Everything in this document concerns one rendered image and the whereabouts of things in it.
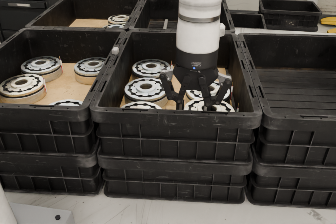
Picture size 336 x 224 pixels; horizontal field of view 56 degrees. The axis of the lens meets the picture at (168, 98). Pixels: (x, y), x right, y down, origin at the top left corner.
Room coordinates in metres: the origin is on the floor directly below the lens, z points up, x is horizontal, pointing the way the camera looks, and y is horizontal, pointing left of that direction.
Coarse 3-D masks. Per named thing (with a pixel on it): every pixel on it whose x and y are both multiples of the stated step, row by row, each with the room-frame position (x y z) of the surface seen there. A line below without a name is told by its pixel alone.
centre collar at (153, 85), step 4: (140, 84) 0.65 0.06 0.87; (144, 84) 0.65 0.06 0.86; (148, 84) 0.65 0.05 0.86; (152, 84) 0.65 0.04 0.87; (136, 88) 0.63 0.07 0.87; (140, 88) 0.63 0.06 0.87; (152, 88) 0.63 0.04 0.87; (140, 92) 0.62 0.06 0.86; (144, 92) 0.62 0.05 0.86; (148, 92) 0.62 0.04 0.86
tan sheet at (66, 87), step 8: (64, 64) 0.83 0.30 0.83; (72, 64) 0.83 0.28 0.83; (64, 72) 0.78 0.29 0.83; (72, 72) 0.78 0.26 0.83; (56, 80) 0.73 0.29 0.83; (64, 80) 0.73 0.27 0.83; (72, 80) 0.73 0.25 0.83; (48, 88) 0.69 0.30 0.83; (56, 88) 0.69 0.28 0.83; (64, 88) 0.69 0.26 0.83; (72, 88) 0.69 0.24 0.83; (80, 88) 0.69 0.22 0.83; (88, 88) 0.69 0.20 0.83; (48, 96) 0.65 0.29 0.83; (56, 96) 0.65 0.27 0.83; (64, 96) 0.65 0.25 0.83; (72, 96) 0.65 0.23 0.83; (80, 96) 0.65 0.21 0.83; (40, 104) 0.62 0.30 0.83; (48, 104) 0.62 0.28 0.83
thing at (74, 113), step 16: (16, 32) 0.82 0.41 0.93; (80, 32) 0.84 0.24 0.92; (96, 32) 0.83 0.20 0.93; (112, 32) 0.83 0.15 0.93; (0, 48) 0.71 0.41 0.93; (112, 48) 0.71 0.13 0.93; (96, 80) 0.55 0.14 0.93; (0, 112) 0.46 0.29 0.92; (16, 112) 0.45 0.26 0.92; (32, 112) 0.45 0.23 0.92; (48, 112) 0.45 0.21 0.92; (64, 112) 0.45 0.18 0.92; (80, 112) 0.45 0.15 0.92
